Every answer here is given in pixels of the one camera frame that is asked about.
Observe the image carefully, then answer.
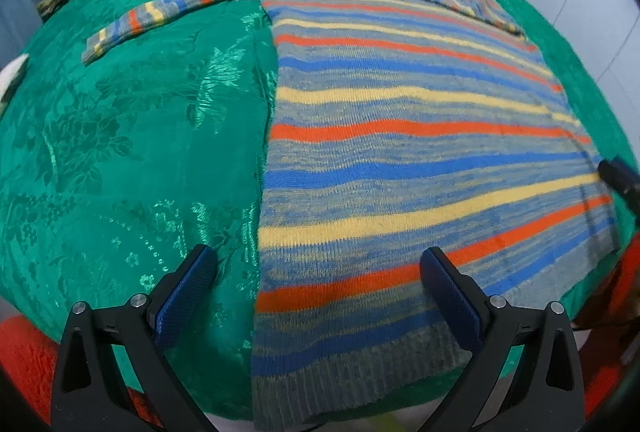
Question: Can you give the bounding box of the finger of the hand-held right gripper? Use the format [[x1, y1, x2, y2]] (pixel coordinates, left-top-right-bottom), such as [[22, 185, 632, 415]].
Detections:
[[597, 155, 640, 204]]

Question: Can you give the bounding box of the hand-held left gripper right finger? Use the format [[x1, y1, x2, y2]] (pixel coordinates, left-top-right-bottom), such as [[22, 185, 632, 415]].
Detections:
[[420, 247, 587, 432]]

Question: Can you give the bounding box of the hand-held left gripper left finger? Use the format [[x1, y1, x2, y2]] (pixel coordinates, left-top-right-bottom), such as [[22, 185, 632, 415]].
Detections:
[[50, 243, 218, 432]]

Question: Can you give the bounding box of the striped knit sweater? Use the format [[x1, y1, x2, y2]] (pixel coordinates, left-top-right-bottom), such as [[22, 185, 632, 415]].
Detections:
[[82, 0, 623, 430]]

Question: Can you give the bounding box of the green floral blanket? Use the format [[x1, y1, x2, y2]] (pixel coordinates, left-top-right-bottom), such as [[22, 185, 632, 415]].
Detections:
[[0, 0, 640, 423]]

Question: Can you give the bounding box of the orange quilted sheet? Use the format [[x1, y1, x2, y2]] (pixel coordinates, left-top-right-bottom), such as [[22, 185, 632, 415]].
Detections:
[[0, 242, 640, 432]]

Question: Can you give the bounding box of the beige patterned cushion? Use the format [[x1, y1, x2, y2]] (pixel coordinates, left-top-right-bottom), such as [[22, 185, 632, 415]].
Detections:
[[0, 54, 31, 113]]

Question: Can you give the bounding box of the olive green cloth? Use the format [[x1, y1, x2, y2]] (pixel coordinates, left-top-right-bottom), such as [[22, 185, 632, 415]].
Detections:
[[37, 0, 68, 20]]

